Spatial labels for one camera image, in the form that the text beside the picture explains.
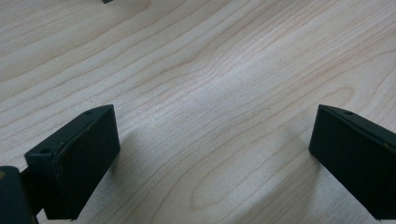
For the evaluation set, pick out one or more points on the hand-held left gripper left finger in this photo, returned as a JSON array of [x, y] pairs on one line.
[[84, 161]]

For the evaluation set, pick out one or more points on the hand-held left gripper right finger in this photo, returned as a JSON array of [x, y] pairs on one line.
[[358, 165]]

